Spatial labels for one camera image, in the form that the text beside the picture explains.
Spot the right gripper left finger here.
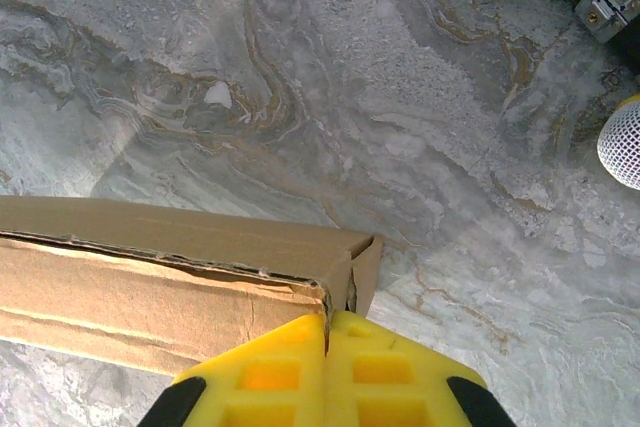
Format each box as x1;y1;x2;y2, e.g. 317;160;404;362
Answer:
144;314;330;427

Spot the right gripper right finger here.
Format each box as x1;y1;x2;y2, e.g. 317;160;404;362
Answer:
327;310;517;427

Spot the brown cardboard box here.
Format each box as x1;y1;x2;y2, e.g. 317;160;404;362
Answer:
0;195;385;378

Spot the black case with metal latches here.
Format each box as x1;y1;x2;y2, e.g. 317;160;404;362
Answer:
444;0;640;68

